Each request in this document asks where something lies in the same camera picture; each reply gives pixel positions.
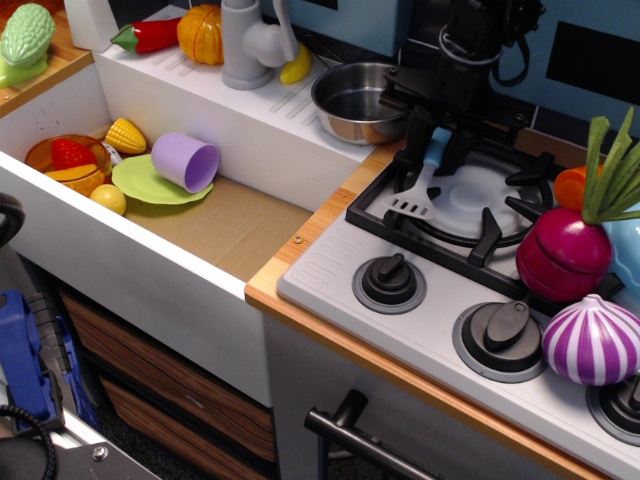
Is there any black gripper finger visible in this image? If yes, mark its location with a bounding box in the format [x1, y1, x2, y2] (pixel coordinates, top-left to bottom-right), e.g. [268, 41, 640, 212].
[434, 126, 481, 176]
[404, 105, 435, 166]

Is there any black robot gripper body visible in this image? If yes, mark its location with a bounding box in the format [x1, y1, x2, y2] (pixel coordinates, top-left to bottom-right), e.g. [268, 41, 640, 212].
[381, 52, 530, 133]

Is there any blue handled grey toy spatula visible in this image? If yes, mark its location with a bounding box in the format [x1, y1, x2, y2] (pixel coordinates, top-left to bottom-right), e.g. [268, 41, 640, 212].
[382, 127, 452, 221]

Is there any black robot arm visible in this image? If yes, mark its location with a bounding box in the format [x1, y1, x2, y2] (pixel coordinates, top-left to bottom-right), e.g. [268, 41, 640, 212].
[380, 1, 544, 173]

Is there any small stainless steel pan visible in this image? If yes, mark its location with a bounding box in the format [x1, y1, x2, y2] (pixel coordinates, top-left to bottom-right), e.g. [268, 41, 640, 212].
[311, 62, 407, 145]

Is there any black stove burner grate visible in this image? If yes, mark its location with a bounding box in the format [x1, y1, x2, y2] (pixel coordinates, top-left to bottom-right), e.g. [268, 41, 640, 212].
[345, 118, 626, 318]

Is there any orange toy carrot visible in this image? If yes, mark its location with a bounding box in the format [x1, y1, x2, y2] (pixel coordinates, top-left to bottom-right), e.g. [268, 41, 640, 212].
[554, 166, 587, 210]

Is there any yellow toy banana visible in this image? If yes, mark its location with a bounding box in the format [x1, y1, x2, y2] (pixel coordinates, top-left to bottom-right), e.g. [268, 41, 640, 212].
[279, 42, 312, 85]

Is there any left black stove knob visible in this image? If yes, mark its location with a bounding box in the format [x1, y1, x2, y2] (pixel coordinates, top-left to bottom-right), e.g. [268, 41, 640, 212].
[352, 253, 427, 315]

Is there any black stove knob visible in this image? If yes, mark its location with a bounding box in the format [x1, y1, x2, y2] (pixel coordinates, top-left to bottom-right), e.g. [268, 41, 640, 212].
[452, 301, 545, 384]
[586, 373, 639, 447]
[352, 253, 427, 315]

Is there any magenta toy beet with leaves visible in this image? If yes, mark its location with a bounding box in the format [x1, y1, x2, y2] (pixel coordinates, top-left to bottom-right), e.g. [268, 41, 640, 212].
[516, 108, 639, 304]

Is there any grey toy faucet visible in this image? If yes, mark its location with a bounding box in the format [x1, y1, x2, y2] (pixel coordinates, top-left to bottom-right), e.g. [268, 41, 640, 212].
[221, 0, 299, 90]

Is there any light blue bowl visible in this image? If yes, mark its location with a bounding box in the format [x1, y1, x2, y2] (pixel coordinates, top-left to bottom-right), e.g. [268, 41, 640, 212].
[604, 219, 640, 298]

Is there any middle black stove knob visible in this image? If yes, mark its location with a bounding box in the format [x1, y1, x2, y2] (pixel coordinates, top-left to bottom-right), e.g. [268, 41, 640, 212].
[452, 301, 545, 384]

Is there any lilac plastic cup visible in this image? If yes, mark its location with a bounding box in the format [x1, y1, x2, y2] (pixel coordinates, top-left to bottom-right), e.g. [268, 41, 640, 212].
[151, 132, 220, 194]

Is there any purple striped toy onion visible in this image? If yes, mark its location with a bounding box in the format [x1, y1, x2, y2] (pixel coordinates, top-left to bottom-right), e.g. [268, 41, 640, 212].
[542, 294, 639, 386]

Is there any orange toy pumpkin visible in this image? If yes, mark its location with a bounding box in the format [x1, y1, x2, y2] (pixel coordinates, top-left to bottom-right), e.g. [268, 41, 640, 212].
[177, 4, 224, 66]

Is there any red toy chili pepper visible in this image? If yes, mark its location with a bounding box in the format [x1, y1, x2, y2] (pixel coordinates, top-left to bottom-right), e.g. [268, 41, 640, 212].
[111, 18, 180, 54]

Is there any green plastic plate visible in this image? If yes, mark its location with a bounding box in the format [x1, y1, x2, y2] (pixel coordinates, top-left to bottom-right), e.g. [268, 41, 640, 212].
[111, 154, 213, 205]

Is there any yellow toy corn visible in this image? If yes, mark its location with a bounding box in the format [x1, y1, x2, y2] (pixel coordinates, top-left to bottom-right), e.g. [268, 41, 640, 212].
[105, 118, 147, 155]

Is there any right black stove knob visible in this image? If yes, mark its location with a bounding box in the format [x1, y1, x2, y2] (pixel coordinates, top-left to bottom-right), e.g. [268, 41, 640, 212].
[586, 373, 639, 447]

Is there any yellow toy lemon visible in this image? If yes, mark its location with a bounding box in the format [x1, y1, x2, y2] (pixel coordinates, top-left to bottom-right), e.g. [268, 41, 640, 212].
[90, 184, 127, 215]

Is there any orange transparent bowl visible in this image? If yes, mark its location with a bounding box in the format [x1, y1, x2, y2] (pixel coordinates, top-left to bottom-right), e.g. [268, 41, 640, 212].
[25, 134, 112, 197]

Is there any white box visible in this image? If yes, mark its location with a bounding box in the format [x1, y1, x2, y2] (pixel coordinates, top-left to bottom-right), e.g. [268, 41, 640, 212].
[64, 0, 119, 52]

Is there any red toy strawberry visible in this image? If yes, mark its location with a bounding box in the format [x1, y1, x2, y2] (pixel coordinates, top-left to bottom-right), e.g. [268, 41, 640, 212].
[51, 138, 96, 170]

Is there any orange toy fruit slice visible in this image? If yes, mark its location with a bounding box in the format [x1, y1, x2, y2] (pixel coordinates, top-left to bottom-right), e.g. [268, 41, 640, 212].
[45, 164, 99, 182]

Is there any upper wooden drawer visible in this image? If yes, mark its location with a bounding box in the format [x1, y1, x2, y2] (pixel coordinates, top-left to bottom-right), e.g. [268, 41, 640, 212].
[60, 288, 277, 470]

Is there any wooden drawer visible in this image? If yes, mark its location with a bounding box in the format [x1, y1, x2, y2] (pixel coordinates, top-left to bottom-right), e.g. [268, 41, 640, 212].
[97, 377, 277, 479]
[60, 288, 277, 470]

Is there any lower wooden drawer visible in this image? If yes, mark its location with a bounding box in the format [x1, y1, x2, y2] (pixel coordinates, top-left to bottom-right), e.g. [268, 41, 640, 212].
[97, 377, 277, 479]

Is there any green toy bitter gourd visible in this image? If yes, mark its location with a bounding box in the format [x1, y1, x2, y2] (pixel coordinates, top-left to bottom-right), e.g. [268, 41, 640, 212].
[1, 3, 56, 89]

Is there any blue clamp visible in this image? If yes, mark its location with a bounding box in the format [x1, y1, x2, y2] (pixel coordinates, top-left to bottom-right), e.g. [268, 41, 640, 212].
[1, 290, 99, 429]

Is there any black oven door handle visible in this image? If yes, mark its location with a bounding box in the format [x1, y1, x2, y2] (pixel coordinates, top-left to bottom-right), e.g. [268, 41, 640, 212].
[304, 389, 441, 479]

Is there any black coiled cable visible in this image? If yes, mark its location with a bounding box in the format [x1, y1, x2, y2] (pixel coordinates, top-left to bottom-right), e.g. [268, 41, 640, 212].
[0, 402, 60, 480]

